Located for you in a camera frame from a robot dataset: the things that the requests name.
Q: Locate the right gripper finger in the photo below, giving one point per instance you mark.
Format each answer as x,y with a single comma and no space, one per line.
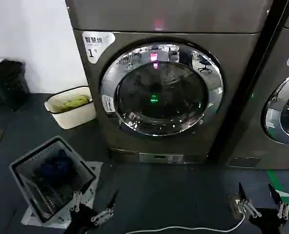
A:
247,204
281,207

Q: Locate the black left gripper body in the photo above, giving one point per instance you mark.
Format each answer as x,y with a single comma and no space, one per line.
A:
82,219

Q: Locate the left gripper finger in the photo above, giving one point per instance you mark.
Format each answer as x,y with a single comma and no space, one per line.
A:
105,212
76,201

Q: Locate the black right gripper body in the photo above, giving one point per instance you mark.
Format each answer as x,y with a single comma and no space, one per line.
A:
269,223

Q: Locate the metal floor socket box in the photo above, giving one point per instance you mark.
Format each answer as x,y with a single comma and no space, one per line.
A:
233,207

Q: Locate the green floor tape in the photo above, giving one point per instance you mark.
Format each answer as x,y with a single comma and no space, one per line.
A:
276,180

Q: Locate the dark blue clothes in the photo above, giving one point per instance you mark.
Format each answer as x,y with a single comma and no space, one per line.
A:
55,164

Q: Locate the grey slatted laundry basket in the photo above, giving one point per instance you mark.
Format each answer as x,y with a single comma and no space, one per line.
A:
25,165

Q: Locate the white plastic bin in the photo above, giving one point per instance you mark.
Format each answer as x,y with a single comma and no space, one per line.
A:
76,117

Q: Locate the chrome-rimmed glass dryer door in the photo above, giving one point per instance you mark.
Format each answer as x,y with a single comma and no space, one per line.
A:
287,114

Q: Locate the green cloth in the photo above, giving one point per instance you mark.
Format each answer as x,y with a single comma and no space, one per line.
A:
73,102

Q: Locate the grey front-load dryer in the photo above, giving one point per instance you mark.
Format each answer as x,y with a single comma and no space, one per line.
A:
232,102

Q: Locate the black vertical pillar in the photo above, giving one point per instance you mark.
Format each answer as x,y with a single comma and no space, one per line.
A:
252,80

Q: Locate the grey dryer with partial door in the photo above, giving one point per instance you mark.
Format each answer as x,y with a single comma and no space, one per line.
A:
276,80

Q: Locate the round glass dryer door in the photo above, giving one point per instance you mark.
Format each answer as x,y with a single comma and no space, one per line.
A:
161,90

